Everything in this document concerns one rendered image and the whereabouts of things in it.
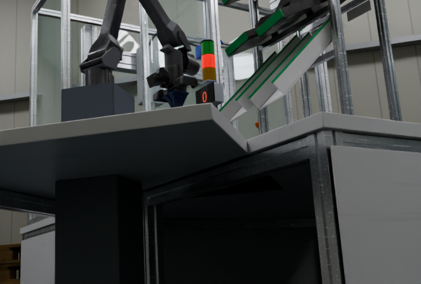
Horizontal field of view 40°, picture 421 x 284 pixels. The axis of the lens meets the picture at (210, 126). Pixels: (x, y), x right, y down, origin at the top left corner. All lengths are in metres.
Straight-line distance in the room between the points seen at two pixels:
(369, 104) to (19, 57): 4.01
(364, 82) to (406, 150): 4.74
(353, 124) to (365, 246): 0.22
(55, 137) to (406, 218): 0.65
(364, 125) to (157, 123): 0.39
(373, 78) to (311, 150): 4.90
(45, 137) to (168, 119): 0.22
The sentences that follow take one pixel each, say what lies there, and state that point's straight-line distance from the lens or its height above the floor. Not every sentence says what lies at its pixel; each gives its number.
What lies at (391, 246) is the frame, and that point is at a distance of 1.11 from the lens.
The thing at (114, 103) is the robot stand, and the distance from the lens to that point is 1.42.
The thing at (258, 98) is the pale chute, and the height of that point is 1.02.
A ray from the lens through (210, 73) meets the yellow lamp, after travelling 2.08.
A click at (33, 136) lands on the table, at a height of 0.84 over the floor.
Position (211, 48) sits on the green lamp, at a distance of 2.11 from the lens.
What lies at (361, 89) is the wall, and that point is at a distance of 5.92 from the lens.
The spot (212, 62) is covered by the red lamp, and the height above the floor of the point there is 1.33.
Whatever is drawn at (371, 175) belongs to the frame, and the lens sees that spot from 1.10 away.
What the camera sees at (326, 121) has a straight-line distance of 1.04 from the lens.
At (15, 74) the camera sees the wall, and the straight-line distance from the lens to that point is 7.16.
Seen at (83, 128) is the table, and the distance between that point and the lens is 1.00.
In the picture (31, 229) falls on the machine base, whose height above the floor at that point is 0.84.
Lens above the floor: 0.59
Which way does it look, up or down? 14 degrees up
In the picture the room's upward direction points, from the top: 4 degrees counter-clockwise
